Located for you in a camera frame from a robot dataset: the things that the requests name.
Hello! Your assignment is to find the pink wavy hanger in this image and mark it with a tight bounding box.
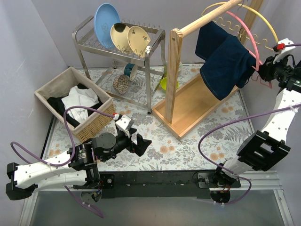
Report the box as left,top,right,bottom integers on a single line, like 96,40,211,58
225,11,273,89

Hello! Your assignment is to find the dark blue denim skirt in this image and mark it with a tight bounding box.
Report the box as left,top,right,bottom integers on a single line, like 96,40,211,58
195,22,256,100

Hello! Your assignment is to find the white cloth garment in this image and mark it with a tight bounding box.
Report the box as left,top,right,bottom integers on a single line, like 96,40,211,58
62,86,100,123

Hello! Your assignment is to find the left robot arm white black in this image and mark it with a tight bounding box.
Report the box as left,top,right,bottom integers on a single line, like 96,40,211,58
5,132,152,200

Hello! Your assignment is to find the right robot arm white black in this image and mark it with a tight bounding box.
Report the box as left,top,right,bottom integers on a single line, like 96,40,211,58
212,55,301,187

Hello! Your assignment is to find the yellow wavy hanger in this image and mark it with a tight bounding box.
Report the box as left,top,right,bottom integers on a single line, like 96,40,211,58
213,0,278,44

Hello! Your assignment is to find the wooden clothes rack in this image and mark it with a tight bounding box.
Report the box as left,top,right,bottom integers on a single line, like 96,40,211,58
150,0,264,141

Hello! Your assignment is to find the patterned red bowl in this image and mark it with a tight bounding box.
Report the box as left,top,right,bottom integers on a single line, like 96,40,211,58
113,75,129,95

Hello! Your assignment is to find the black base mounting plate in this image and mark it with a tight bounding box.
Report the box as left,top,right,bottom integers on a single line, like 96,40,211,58
72,169,242,200

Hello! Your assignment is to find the steel dish rack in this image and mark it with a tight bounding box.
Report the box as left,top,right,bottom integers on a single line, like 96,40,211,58
72,16,167,114

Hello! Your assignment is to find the lime green bowl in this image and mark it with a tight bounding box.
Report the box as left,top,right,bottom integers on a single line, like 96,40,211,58
160,77,167,90

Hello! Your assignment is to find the floral table mat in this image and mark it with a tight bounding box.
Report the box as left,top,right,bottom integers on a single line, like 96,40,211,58
44,64,261,170

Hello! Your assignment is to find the teal cup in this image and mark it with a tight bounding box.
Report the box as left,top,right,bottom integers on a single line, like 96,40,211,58
123,63,138,81

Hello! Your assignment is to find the wicker laundry basket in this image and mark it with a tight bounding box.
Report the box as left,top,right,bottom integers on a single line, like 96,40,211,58
34,67,116,142

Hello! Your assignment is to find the black cloth garment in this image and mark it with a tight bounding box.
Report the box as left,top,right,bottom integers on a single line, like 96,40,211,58
48,83,103,127

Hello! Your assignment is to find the cream floral plate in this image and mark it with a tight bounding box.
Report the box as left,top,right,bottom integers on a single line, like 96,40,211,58
127,26,151,58

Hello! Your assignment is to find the cream plate dark spot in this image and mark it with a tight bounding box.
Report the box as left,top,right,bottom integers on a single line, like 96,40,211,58
110,23,132,54

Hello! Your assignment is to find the blue plate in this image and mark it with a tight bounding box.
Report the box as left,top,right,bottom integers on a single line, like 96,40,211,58
94,3,120,49

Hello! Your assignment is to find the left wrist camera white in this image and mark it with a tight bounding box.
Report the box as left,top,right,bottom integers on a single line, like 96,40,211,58
114,114,134,137

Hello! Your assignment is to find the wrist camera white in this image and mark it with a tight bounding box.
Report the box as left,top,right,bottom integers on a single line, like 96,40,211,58
114,114,134,137
273,38,295,59

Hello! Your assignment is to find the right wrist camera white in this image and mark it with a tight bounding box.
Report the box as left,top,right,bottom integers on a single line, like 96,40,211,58
273,38,295,59

